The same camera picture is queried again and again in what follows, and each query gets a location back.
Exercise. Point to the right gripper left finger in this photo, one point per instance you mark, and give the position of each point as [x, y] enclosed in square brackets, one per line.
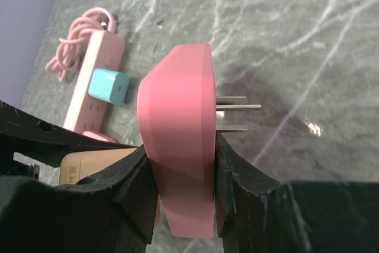
[110, 211]

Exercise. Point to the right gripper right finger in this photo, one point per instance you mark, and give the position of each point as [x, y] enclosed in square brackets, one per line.
[256, 213]

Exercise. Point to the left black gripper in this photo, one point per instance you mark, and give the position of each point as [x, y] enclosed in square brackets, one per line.
[40, 140]

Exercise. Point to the wooden cube block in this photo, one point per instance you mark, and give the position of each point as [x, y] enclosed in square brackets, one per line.
[78, 165]

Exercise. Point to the pink long power strip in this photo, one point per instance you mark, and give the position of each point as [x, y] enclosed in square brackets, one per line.
[105, 50]

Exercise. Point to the teal cube block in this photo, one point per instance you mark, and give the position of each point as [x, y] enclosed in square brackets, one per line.
[109, 86]

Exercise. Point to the pink triangular power strip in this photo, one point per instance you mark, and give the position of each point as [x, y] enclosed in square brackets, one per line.
[176, 114]

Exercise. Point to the pink triangular plug adapter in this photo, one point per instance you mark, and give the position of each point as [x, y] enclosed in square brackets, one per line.
[98, 136]

